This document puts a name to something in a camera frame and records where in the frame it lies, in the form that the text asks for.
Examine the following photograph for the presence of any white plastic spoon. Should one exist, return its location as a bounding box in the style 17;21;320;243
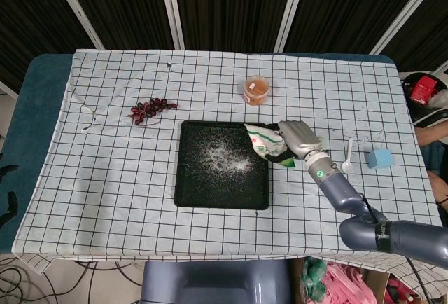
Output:
341;137;354;174

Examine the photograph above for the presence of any black bin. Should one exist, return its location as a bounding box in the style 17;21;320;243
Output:
400;71;448;126

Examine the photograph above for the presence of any brown cardboard box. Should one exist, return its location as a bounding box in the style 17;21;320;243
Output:
293;256;426;304

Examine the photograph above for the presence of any white partition post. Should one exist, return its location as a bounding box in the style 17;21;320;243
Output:
156;0;186;50
275;0;310;53
48;0;105;50
371;0;448;55

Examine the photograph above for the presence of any dark red grape bunch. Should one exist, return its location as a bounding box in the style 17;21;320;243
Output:
129;97;179;128

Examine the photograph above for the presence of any blue sponge block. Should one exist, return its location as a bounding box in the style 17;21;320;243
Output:
365;148;395;170

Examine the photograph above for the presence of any blue-grey robot torso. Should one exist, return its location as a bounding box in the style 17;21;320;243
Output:
141;260;292;304

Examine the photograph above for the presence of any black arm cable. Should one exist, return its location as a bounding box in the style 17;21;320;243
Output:
359;193;432;304

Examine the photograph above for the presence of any grey floor cable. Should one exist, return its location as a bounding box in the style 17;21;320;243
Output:
0;257;59;304

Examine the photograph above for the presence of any black baking tray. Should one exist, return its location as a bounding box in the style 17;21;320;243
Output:
174;120;270;211

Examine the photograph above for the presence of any orange plastic jar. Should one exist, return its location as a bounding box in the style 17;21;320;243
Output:
243;75;271;106

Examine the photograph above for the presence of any white green snack bag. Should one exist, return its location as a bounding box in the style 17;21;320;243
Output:
244;123;300;170

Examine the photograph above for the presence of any white checked tablecloth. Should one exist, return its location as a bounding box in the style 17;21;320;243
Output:
10;48;442;296

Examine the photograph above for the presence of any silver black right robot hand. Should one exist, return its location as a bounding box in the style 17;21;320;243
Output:
265;119;325;162

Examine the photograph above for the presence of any black pleated curtain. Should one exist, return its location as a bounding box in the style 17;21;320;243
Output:
0;0;448;91

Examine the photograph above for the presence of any black floor cable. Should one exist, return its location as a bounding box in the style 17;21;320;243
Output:
73;261;141;304

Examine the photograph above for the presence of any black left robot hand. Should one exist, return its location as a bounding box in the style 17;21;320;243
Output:
0;163;19;230

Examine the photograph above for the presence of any thin white string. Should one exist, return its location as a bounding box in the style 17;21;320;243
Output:
80;105;98;133

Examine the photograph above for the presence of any person bare leg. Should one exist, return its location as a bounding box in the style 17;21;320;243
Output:
427;170;448;210
415;125;448;147

